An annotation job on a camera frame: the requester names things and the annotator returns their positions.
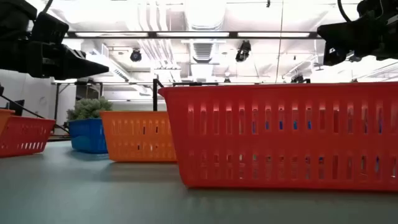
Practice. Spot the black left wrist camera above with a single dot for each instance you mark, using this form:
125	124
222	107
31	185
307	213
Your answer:
49	28

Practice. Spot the black computer monitor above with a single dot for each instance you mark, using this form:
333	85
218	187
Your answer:
18	107

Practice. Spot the black frame wooden shelf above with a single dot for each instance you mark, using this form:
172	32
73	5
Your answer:
154	96

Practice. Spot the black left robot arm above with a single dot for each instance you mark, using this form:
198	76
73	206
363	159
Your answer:
15	9

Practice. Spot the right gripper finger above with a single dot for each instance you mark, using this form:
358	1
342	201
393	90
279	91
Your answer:
334	57

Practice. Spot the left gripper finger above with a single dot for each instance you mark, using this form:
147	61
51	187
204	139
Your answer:
81	67

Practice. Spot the black overhead light bar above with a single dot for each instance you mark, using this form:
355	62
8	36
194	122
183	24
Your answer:
152	35

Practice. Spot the orange plastic basket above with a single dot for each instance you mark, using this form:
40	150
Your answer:
4	116
124	146

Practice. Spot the red plastic basket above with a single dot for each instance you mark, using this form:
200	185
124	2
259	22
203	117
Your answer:
21	133
217	171

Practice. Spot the green plant in patterned pot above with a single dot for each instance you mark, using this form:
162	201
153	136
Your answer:
88	109

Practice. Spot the white slanted ceiling duct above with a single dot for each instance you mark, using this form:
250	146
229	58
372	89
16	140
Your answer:
118	73

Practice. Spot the silver ceiling air duct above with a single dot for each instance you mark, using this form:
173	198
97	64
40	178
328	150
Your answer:
205	15

